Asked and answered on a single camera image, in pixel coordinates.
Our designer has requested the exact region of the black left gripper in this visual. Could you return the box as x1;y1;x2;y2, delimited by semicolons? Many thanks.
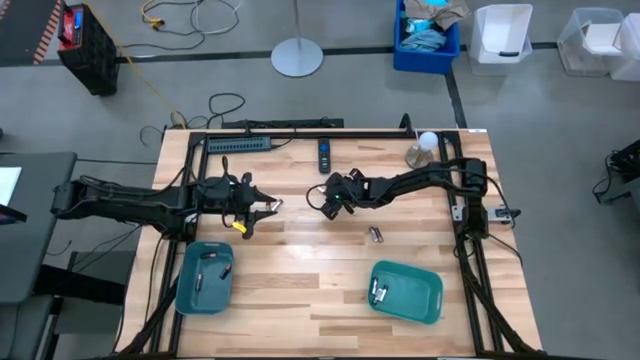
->
201;171;280;241

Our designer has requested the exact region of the teal plastic tray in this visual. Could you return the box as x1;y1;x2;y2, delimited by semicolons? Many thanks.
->
174;241;235;316
367;259;445;325

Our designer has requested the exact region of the black remote control blue button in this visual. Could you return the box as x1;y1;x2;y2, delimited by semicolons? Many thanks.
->
317;137;333;175

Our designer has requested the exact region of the dark multi-port USB hub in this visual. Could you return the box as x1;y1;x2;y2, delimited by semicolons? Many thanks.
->
206;136;273;155

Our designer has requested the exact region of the black floor power strip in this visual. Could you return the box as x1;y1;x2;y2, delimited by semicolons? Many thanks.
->
221;117;346;131

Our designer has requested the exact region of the brass lamp with white bulb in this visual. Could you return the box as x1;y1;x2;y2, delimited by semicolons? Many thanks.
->
403;130;440;170

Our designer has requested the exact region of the grey round floor stand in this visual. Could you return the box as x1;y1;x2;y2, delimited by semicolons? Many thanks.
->
270;0;325;79

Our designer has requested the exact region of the blue plastic bin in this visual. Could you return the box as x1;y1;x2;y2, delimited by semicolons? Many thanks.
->
392;0;462;75

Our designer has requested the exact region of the light blue cloth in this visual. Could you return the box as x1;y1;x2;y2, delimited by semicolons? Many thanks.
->
398;28;447;52

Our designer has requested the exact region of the brown crumpled cloth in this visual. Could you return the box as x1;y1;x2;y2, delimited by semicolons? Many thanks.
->
402;0;471;30

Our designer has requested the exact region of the black case with red top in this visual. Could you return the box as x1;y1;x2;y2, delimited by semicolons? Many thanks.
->
56;3;121;98

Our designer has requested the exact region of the dark grey desk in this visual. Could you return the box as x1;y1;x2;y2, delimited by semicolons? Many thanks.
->
0;152;79;305

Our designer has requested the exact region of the lit screen device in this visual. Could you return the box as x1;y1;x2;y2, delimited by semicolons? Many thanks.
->
0;166;29;226

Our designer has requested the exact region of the clear plastic bin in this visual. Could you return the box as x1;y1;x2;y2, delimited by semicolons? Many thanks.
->
556;6;626;77

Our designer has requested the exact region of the black mat hazard striped edge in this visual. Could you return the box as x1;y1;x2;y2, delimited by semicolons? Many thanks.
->
0;0;65;67

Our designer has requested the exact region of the white box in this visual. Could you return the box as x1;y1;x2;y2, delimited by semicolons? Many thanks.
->
582;23;621;55

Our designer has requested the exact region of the translucent white plastic bin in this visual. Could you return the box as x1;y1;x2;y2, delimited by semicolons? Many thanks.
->
609;12;640;82

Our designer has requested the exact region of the black aluminium table frame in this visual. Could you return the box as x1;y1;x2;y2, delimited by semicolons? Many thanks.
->
119;128;541;359

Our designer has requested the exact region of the black looped floor cable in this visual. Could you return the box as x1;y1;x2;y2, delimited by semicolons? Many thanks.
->
207;92;247;129

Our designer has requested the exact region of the thin yellow cord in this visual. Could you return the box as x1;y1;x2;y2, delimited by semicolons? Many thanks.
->
82;0;179;119

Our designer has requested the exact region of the white floor cable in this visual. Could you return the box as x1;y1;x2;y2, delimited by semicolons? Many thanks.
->
189;0;246;37

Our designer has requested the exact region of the yellow extension cable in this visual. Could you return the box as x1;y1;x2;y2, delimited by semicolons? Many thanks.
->
141;0;167;31

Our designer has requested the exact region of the black equipment with cables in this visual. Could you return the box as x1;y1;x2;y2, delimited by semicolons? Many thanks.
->
591;138;640;205

